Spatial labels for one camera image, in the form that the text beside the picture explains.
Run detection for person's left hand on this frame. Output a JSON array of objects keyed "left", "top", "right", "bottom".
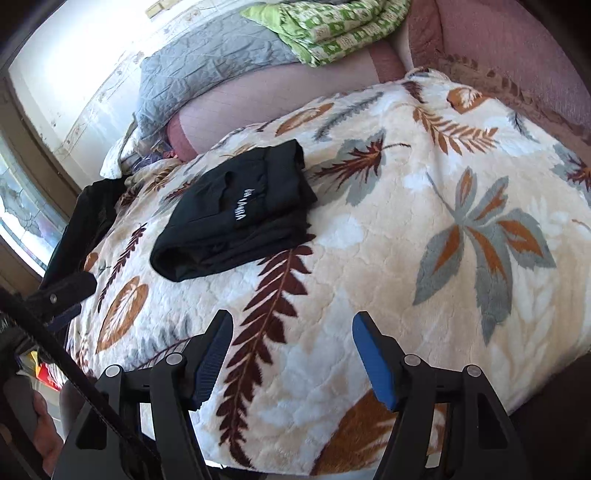
[{"left": 31, "top": 396, "right": 64, "bottom": 476}]

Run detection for leaf-print fleece blanket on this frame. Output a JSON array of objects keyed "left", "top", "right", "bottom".
[{"left": 65, "top": 69, "right": 591, "bottom": 476}]

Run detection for wooden door frame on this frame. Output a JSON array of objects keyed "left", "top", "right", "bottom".
[{"left": 0, "top": 69, "right": 88, "bottom": 282}]

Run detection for pink and maroon sofa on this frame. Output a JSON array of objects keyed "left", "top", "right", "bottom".
[{"left": 166, "top": 0, "right": 591, "bottom": 185}]

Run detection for green patterned quilt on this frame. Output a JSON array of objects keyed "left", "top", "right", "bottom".
[{"left": 240, "top": 0, "right": 411, "bottom": 69}]

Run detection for black pants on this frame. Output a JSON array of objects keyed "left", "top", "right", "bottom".
[{"left": 151, "top": 139, "right": 318, "bottom": 282}]

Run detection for black cable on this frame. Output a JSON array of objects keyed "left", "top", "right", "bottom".
[{"left": 0, "top": 286, "right": 160, "bottom": 480}]

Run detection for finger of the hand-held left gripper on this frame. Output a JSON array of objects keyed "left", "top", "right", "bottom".
[{"left": 25, "top": 272, "right": 99, "bottom": 330}]

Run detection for black jacket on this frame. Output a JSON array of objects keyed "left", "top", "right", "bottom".
[{"left": 39, "top": 178, "right": 127, "bottom": 296}]

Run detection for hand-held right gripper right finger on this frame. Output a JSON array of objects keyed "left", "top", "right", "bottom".
[{"left": 352, "top": 311, "right": 534, "bottom": 480}]

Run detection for purple plastic bag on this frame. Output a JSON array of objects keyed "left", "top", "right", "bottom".
[{"left": 134, "top": 138, "right": 178, "bottom": 163}]

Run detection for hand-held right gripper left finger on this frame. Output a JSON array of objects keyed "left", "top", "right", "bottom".
[{"left": 51, "top": 309, "right": 234, "bottom": 480}]

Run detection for white crumpled cloth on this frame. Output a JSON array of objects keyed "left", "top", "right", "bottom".
[{"left": 100, "top": 134, "right": 139, "bottom": 178}]

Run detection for patterned glass pane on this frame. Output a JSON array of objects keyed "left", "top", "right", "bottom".
[{"left": 0, "top": 143, "right": 70, "bottom": 273}]

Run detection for grey quilted blanket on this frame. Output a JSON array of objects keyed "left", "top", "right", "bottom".
[{"left": 134, "top": 9, "right": 301, "bottom": 144}]

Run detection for red and yellow package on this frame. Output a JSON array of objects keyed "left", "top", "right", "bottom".
[{"left": 25, "top": 351, "right": 62, "bottom": 391}]

